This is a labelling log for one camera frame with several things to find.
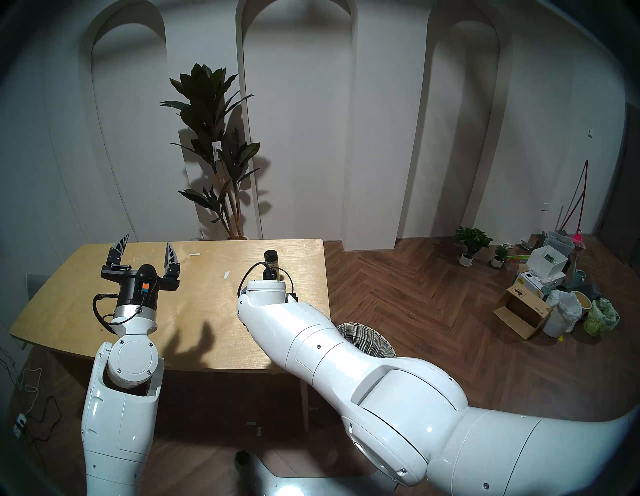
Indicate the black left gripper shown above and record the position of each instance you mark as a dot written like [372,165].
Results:
[135,290]

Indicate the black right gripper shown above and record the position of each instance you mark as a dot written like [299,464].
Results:
[293,298]

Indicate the spice jar with black lid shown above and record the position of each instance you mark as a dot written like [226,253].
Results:
[270,256]

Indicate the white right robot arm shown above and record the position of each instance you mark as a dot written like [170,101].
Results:
[400,410]

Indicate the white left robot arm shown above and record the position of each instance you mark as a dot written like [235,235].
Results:
[120,415]

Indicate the woven wicker basket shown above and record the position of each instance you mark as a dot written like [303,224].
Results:
[372,337]

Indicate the wooden table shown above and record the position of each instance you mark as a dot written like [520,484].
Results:
[65,310]

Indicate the tall potted leafy plant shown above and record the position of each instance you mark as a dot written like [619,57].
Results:
[207,105]

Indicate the bushy small potted plant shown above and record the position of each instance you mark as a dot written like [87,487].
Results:
[472,239]

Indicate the white power strip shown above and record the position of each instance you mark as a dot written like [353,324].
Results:
[20,425]

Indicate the tiny potted plant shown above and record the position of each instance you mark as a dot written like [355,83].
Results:
[500,254]

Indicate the open brown cardboard box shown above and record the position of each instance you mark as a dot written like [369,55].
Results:
[525,310]

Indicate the white box with yellow label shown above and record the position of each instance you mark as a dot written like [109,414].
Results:
[530,284]

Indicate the open white box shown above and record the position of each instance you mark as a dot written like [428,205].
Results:
[544,262]

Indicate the white plastic bag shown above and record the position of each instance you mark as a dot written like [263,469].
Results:
[562,310]

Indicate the clear plastic storage box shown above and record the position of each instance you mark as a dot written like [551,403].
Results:
[559,242]

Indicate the teal watering can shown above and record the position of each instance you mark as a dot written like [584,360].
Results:
[580,277]

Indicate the beige bucket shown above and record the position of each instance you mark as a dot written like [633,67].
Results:
[583,300]

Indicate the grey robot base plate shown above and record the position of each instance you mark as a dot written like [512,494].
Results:
[300,487]

